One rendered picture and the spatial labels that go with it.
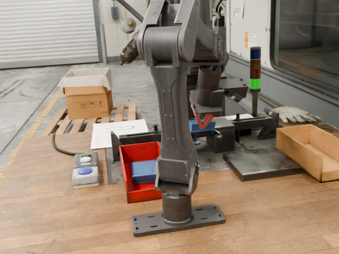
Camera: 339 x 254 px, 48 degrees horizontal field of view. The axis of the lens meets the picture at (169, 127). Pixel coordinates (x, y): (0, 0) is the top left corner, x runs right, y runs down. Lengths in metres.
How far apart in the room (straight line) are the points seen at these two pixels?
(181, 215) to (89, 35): 9.61
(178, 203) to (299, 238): 0.25
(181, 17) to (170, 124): 0.20
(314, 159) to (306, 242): 0.30
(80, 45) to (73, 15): 0.76
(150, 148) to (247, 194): 0.35
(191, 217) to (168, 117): 0.23
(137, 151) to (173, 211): 0.38
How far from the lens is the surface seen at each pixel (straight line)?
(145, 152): 1.15
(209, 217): 0.84
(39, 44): 10.49
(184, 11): 0.71
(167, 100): 0.72
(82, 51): 10.35
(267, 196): 0.95
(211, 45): 0.88
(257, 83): 1.38
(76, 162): 1.13
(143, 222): 0.83
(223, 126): 1.18
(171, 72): 0.69
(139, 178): 0.99
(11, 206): 1.02
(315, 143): 1.25
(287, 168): 1.06
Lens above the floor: 1.35
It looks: 18 degrees down
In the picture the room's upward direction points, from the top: 3 degrees counter-clockwise
